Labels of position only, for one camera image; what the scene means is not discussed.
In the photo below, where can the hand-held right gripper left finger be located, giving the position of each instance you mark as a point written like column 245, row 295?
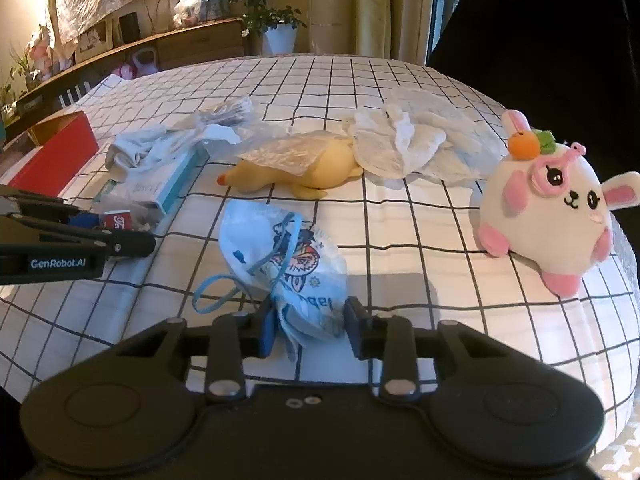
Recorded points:
column 265, row 332

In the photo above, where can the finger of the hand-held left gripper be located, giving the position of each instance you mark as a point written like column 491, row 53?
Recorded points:
column 135, row 247
column 80, row 220

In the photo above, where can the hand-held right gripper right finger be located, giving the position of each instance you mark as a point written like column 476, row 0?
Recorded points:
column 353, row 332

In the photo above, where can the red box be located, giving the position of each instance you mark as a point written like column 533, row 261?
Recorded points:
column 55, row 155

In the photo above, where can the blue printed face mask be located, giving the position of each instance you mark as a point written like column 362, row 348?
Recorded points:
column 305, row 270

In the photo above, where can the white lace cloth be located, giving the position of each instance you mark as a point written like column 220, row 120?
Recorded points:
column 415, row 140

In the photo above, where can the clear bag with carrot print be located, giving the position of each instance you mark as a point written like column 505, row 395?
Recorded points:
column 160, row 185

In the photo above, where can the grey white cloth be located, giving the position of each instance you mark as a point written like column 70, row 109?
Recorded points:
column 150, row 147

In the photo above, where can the checkered bed sheet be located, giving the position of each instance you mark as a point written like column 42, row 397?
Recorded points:
column 400, row 230

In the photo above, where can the pink item under sideboard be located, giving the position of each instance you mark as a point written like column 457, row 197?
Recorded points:
column 137, row 65

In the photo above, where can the yellow duck plush toy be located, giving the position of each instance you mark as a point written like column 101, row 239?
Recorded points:
column 320, row 170

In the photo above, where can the crumpled clear plastic bag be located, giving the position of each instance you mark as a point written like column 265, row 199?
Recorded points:
column 235, row 115

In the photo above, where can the wooden sideboard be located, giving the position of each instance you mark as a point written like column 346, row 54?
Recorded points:
column 195, row 45

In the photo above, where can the white pink bunny plush toy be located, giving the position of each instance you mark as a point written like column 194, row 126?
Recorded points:
column 545, row 210

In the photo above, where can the white plastic bag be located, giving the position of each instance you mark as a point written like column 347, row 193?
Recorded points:
column 187, row 10

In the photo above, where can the white planter pot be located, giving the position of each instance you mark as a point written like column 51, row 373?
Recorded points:
column 280, row 39

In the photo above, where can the beige curtain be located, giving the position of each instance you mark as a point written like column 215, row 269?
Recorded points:
column 350, row 5

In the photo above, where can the black hanging cloth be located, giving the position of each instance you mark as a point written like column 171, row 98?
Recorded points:
column 545, row 25

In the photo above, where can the picture frame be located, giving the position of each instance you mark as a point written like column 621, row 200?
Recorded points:
column 94, row 40

